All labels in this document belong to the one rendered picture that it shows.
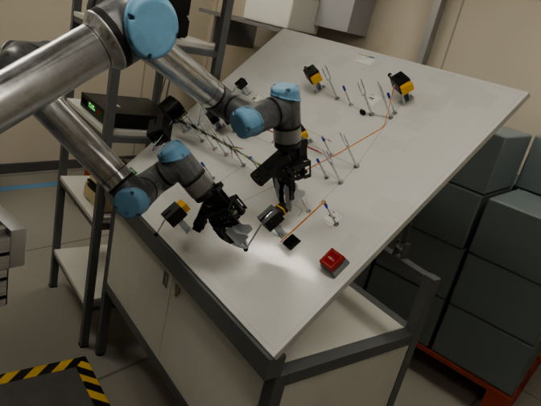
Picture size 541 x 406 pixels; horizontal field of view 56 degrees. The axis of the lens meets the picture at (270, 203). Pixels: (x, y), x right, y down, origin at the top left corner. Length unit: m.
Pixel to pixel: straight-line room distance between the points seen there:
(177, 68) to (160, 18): 0.25
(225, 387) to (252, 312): 0.29
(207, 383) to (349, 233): 0.65
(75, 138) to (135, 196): 0.19
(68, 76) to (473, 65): 3.25
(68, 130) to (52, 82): 0.31
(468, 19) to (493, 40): 0.23
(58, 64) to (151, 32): 0.17
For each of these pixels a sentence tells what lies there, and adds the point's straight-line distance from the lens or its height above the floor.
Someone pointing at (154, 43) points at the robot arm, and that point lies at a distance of 0.98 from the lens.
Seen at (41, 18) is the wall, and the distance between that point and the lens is 4.47.
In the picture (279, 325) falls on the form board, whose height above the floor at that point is 0.92.
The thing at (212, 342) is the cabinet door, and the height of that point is 0.69.
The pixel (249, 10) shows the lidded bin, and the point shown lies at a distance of 4.24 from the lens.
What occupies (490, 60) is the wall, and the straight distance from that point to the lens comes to 3.86.
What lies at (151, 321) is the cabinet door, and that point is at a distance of 1.98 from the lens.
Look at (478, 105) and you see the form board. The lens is 1.63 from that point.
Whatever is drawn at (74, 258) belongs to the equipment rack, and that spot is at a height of 0.24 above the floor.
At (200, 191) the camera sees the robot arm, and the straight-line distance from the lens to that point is 1.33.
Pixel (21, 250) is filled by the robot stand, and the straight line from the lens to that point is 1.20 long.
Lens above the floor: 1.64
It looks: 20 degrees down
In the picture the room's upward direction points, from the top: 13 degrees clockwise
